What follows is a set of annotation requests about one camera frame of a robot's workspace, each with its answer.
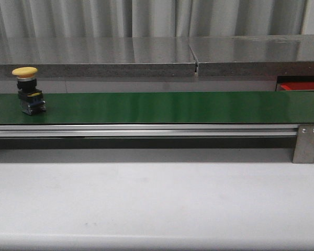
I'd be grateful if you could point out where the yellow mushroom push button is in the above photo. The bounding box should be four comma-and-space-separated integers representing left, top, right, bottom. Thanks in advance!
12, 66, 46, 116

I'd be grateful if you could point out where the green conveyor belt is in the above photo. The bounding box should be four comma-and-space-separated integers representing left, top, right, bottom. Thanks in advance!
0, 91, 314, 124

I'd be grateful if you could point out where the left grey stone slab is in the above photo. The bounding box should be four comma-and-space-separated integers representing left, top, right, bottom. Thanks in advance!
0, 38, 196, 78

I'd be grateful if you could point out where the grey stone slab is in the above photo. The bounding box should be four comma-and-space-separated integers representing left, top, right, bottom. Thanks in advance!
189, 35, 314, 77
0, 38, 196, 78

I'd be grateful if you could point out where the right grey stone slab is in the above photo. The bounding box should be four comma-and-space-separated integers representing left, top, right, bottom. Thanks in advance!
189, 35, 314, 77

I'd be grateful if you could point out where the red plastic bin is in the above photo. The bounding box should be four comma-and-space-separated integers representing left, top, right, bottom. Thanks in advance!
280, 82, 314, 91

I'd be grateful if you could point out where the grey pleated curtain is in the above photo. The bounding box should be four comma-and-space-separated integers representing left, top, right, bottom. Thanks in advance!
0, 1, 307, 38

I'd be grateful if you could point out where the steel conveyor support bracket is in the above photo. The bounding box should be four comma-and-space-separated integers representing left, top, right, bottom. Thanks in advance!
292, 124, 314, 164

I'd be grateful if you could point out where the aluminium conveyor side rail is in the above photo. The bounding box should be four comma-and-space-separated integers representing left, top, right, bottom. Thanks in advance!
0, 124, 299, 138

